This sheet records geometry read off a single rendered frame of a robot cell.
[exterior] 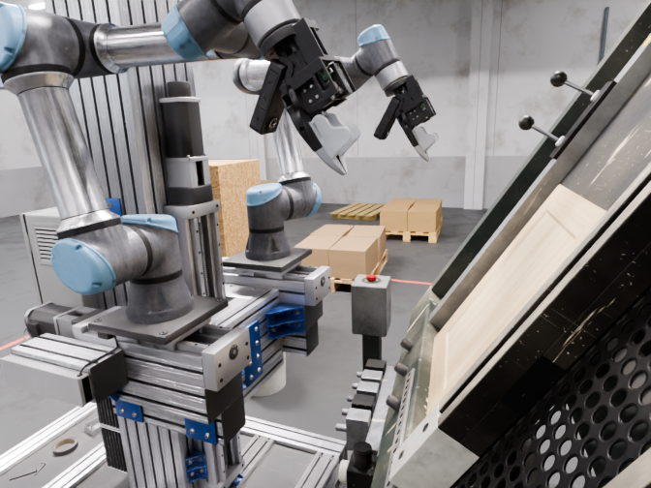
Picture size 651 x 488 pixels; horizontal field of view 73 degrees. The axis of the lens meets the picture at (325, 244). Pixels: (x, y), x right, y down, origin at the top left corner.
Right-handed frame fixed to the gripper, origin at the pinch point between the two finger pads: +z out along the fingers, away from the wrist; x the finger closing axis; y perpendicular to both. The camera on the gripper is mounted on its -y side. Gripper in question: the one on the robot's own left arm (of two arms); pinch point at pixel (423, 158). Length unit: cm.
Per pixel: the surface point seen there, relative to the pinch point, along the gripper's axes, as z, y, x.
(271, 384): 69, -147, 67
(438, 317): 40.9, -16.0, -1.6
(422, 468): 42, -6, -64
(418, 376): 43, -15, -31
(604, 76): 3, 46, 29
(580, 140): 13.7, 33.2, 3.4
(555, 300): 25, 20, -61
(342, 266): 42, -160, 230
